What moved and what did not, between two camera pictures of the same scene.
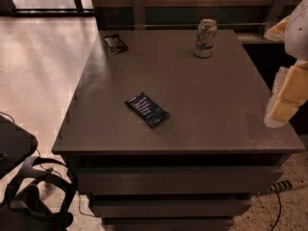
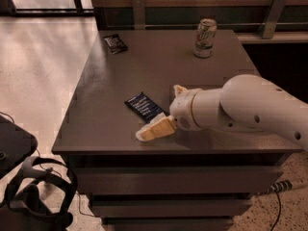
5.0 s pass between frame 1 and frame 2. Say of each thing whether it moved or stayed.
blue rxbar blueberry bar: stayed
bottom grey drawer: stayed
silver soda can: stayed
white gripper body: moved
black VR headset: stayed
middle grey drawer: stayed
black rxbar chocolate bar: stayed
